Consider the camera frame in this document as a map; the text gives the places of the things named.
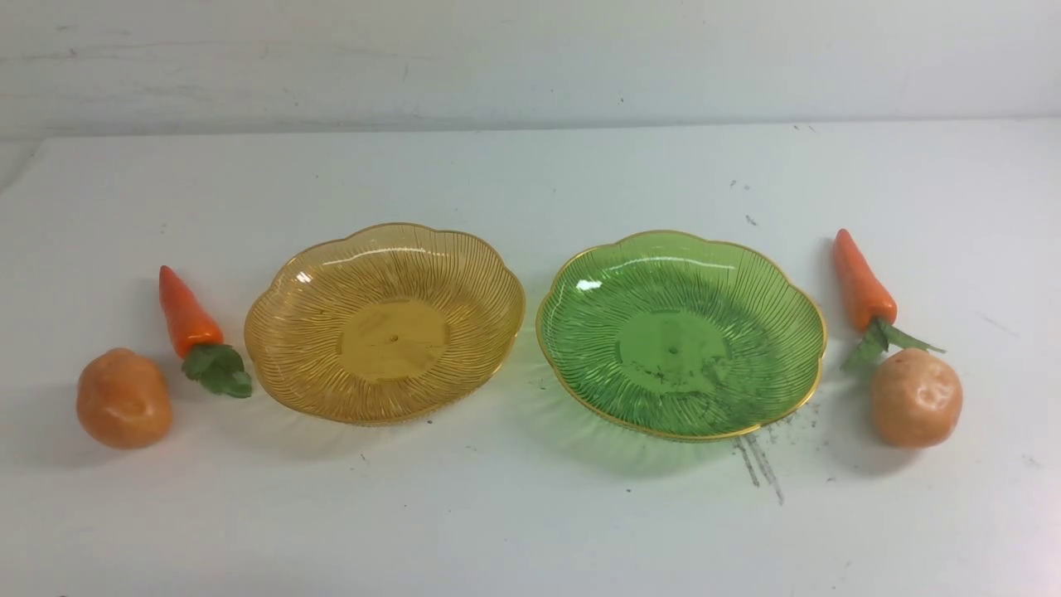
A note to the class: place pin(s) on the amber ribbed plastic plate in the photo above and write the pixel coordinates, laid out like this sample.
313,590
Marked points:
385,325

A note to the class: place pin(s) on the green ribbed plastic plate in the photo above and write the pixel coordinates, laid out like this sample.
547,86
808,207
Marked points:
682,338

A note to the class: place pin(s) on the toy potato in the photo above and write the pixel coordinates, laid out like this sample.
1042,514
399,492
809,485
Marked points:
916,400
123,400

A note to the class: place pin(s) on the toy carrot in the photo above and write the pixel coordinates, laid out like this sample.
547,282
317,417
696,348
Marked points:
869,307
207,358

